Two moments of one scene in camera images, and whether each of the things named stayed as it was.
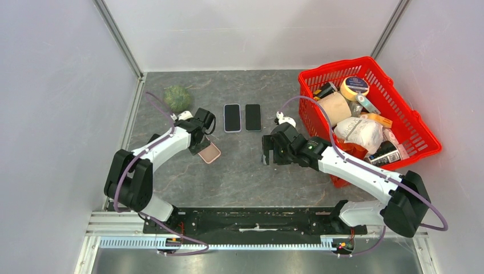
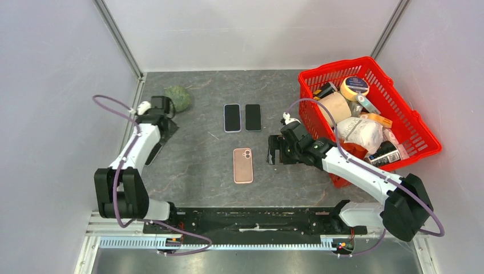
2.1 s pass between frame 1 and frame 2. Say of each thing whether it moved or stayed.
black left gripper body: moved
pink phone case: moved
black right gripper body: stayed
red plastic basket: stayed
